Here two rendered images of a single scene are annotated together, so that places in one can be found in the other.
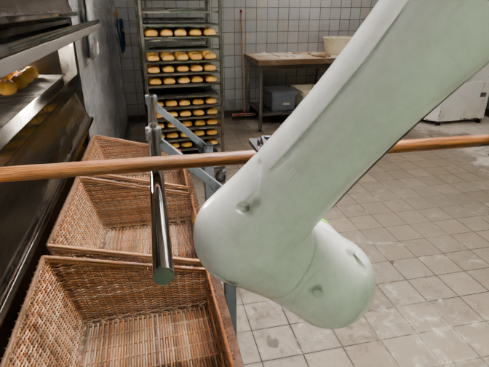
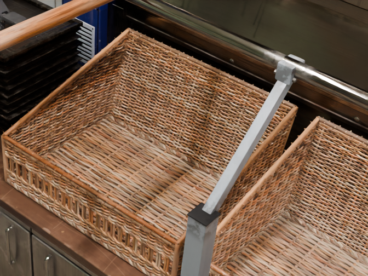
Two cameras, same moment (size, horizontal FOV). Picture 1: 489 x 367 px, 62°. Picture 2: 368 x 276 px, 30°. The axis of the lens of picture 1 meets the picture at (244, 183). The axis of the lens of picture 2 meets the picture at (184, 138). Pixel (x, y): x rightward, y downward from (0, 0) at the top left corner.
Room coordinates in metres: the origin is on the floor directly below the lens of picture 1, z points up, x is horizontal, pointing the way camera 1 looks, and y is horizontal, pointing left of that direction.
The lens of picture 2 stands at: (1.81, -0.59, 1.78)
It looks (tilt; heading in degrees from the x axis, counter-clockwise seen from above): 37 degrees down; 137
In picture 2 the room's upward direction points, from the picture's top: 7 degrees clockwise
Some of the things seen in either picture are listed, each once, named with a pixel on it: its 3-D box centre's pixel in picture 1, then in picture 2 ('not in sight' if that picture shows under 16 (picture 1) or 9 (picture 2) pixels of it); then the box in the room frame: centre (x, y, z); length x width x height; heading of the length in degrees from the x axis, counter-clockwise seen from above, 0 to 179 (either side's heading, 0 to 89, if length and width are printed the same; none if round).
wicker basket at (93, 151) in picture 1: (137, 172); not in sight; (1.94, 0.55, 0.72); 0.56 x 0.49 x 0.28; 12
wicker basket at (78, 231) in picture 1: (135, 231); (360, 265); (1.34, 0.41, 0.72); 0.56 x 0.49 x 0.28; 12
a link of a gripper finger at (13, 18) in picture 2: not in sight; (19, 21); (0.72, -0.03, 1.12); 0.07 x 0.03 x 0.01; 13
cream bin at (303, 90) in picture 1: (308, 96); not in sight; (5.67, -0.88, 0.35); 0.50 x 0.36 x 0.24; 14
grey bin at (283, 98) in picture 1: (279, 97); not in sight; (5.58, -0.47, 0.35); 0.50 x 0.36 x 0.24; 13
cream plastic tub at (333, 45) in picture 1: (338, 45); not in sight; (5.84, -1.28, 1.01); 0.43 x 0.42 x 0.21; 103
